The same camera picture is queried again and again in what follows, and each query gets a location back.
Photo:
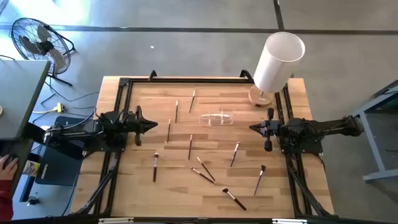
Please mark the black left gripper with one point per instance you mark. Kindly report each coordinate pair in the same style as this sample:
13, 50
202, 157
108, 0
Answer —
133, 123

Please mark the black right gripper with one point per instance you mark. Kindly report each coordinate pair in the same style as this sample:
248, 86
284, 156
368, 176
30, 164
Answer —
273, 128

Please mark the large black makeup brush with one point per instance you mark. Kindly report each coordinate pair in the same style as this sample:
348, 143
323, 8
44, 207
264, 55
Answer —
155, 167

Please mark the dark-head black makeup brush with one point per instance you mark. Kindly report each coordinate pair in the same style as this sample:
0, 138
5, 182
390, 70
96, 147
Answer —
259, 180

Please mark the fan-head black makeup brush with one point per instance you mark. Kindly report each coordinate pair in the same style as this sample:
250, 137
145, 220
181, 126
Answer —
234, 199

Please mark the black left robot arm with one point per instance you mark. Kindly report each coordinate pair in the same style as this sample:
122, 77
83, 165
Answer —
93, 133

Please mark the person's forearm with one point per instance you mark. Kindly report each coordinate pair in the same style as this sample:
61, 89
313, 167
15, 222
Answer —
5, 199

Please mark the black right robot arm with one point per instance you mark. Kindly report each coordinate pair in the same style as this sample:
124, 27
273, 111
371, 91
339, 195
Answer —
311, 130

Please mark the clear acrylic organizer box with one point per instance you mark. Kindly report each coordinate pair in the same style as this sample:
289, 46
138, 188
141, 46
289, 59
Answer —
205, 119

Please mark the white shade wooden base lamp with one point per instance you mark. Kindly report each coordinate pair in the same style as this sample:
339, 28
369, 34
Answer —
280, 62

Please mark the yellow power plug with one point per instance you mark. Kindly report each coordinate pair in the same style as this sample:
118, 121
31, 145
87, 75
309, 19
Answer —
60, 108

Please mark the black computer tower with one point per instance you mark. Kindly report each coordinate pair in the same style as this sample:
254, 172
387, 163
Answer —
59, 165

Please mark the yellow white packet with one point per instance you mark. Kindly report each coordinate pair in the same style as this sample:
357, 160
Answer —
31, 168

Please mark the black floor fan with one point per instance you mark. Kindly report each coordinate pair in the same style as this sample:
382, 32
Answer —
45, 46

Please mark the grey desk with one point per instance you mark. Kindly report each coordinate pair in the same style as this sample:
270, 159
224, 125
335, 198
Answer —
21, 93

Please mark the black caster wheel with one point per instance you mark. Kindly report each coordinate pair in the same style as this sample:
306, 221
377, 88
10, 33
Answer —
32, 201

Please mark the person's hand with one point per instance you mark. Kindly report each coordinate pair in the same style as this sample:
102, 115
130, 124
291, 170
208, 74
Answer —
8, 168

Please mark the black frame bracket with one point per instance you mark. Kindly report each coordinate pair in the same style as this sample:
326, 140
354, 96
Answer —
150, 75
248, 75

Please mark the silver metal bracket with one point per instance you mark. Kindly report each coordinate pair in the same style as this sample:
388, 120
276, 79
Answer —
115, 220
289, 221

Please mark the grey metal cart frame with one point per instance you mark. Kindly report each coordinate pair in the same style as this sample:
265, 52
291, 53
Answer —
370, 140

